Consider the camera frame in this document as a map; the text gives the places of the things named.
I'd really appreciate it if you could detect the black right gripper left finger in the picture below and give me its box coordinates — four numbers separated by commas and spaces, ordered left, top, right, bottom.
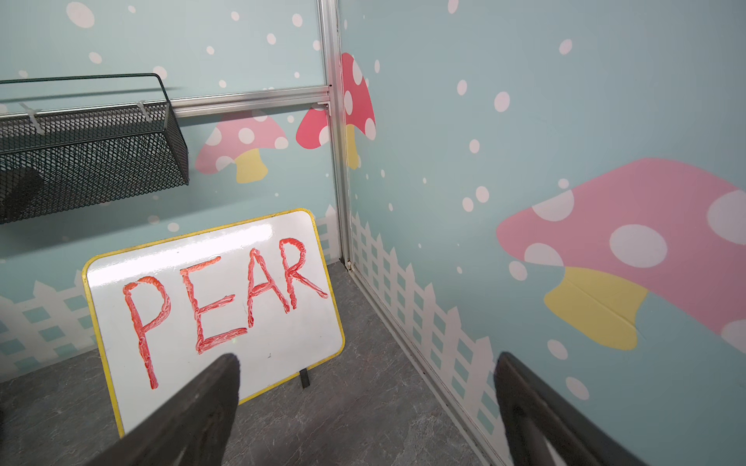
89, 353, 240, 466

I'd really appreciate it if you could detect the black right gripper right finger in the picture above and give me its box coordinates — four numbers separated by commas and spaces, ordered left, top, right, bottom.
493, 351, 644, 465

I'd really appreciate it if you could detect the yellow framed whiteboard PEAR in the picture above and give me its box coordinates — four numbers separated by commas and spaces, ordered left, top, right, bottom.
82, 209, 346, 435

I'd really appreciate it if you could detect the black wire mesh basket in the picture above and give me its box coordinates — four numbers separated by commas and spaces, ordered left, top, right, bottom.
1, 96, 190, 223

